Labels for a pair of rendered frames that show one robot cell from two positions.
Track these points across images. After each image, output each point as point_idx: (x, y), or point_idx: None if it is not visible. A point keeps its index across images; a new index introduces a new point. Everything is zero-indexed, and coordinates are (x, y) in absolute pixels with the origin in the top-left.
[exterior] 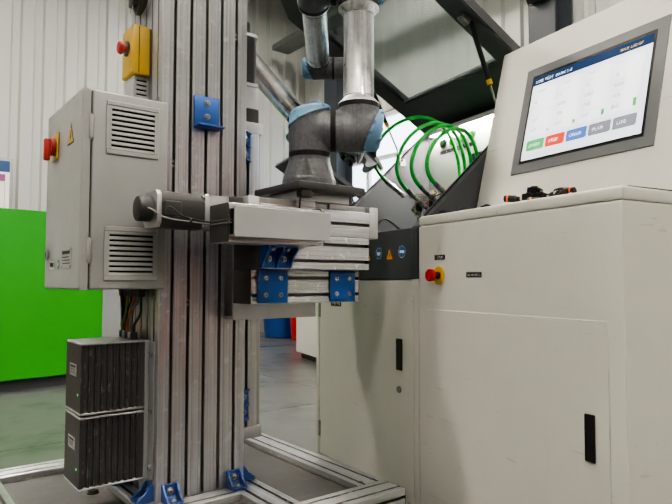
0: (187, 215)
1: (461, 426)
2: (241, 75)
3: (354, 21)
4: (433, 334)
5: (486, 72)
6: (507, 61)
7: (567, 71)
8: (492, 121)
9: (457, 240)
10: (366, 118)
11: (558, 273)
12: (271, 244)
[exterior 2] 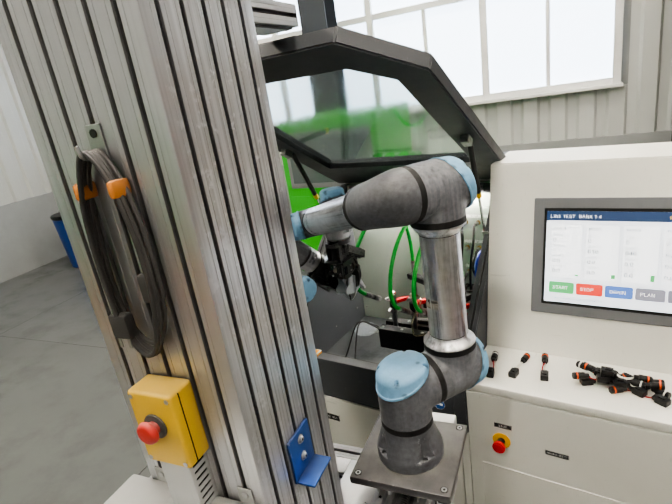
0: None
1: None
2: (312, 358)
3: (448, 252)
4: (495, 483)
5: (478, 187)
6: (498, 174)
7: (595, 217)
8: (490, 241)
9: (531, 420)
10: (475, 366)
11: None
12: None
